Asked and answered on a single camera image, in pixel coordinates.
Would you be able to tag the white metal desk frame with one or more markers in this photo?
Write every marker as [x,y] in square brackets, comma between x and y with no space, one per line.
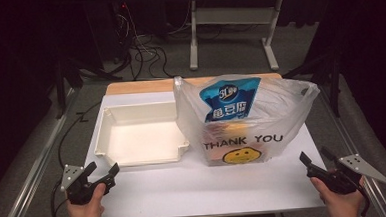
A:
[233,15]

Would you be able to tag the blue snack pouch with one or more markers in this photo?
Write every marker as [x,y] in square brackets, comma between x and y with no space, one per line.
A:
[230,98]

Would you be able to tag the clear plastic bag smiley print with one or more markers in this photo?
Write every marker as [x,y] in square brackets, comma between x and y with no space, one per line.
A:
[281,117]

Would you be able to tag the person's left hand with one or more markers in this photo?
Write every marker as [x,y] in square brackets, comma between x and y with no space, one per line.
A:
[86,216]

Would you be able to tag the aluminium floor rail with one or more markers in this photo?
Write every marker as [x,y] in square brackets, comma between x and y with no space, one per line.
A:
[360,146]
[33,163]

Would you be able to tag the person's right hand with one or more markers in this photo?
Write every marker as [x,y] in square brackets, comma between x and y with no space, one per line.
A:
[344,205]

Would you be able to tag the black metal stand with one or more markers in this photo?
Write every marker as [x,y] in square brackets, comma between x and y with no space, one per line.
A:
[69,75]
[332,71]

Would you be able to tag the white plastic tray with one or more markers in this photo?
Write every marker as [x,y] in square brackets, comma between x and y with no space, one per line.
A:
[142,141]

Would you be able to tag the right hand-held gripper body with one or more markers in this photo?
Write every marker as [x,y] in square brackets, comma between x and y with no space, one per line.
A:
[343,180]

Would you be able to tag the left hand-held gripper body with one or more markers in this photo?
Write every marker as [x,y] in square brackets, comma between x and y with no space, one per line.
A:
[80,193]

